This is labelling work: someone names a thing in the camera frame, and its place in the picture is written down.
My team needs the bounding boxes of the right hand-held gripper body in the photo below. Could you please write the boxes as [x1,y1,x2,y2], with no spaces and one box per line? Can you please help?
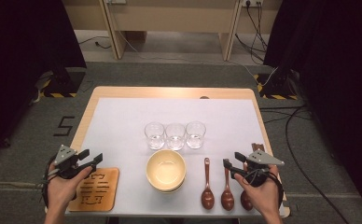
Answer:
[243,149,285,188]

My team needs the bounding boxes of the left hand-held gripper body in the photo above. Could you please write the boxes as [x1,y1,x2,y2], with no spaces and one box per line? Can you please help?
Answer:
[52,144,91,180]

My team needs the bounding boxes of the brown wooden spoon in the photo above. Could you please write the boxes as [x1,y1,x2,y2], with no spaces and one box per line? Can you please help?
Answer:
[240,189,254,212]
[220,167,235,212]
[201,157,216,211]

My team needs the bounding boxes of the wooden cut-pattern coaster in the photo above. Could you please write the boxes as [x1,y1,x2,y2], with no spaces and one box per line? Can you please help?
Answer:
[67,167,120,213]

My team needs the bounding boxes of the clear glass cup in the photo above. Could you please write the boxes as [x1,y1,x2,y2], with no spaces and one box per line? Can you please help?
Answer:
[144,121,166,151]
[164,122,187,152]
[185,120,207,149]

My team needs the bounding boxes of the person's right hand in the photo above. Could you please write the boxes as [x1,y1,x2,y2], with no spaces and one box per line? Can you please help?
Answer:
[233,165,282,217]

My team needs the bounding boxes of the person's left hand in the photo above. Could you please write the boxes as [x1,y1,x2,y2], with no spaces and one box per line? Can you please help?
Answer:
[47,166,93,213]

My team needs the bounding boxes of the black stand base striped tape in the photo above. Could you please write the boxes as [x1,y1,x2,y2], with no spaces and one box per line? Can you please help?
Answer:
[38,67,88,99]
[253,72,299,101]

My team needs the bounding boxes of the black curtain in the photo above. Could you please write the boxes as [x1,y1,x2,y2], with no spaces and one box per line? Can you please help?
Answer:
[262,0,362,220]
[0,0,88,161]

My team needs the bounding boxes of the beige wooden desk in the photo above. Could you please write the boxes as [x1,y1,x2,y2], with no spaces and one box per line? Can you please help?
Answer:
[98,0,244,62]

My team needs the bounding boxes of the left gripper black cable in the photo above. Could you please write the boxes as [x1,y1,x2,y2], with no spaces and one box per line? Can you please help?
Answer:
[41,154,62,210]

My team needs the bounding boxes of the thick black floor cable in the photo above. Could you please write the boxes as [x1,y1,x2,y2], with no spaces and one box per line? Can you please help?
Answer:
[285,105,353,224]

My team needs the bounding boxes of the thin black floor cables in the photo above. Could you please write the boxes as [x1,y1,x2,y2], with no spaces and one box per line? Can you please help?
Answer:
[258,105,313,124]

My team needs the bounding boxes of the black power cable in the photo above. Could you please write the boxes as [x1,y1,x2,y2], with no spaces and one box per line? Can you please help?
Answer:
[77,35,112,50]
[245,2,269,53]
[234,32,266,63]

